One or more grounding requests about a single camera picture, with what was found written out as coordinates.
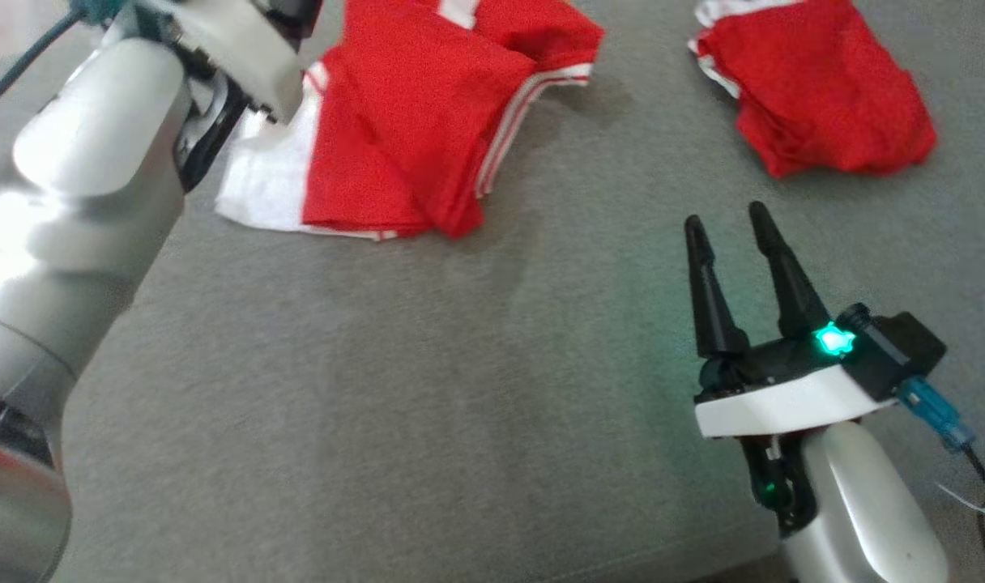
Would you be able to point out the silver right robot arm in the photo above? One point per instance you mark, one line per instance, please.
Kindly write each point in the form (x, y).
(865, 502)

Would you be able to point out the red jersey with white sleeves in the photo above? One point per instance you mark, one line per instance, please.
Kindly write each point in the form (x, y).
(403, 121)

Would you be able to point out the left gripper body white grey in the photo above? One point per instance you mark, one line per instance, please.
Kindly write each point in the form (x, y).
(233, 40)

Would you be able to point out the red shorts with white trim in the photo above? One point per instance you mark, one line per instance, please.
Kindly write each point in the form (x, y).
(825, 89)

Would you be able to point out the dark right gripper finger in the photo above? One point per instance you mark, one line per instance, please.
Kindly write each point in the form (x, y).
(792, 291)
(711, 308)

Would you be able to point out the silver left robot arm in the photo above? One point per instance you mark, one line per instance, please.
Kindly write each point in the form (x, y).
(79, 202)

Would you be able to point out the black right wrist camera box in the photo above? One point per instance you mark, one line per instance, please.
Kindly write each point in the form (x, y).
(897, 348)

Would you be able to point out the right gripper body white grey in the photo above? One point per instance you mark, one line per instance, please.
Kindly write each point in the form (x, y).
(784, 401)

